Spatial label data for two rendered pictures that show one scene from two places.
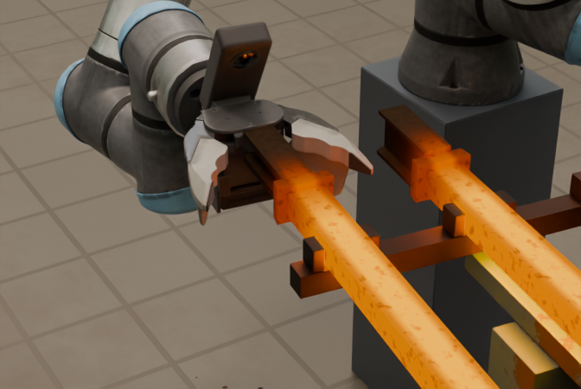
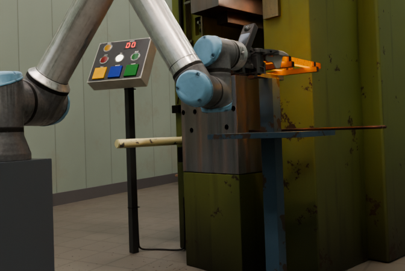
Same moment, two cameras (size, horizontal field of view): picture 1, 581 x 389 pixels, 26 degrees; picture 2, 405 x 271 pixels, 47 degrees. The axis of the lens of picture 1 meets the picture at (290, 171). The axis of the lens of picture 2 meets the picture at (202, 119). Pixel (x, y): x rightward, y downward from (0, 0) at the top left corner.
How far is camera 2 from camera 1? 2.40 m
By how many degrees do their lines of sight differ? 115
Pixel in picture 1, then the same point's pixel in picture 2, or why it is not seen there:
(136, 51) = (228, 44)
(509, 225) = not seen: hidden behind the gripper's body
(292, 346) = not seen: outside the picture
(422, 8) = (11, 118)
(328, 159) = not seen: hidden behind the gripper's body
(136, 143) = (228, 82)
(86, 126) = (217, 87)
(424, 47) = (15, 137)
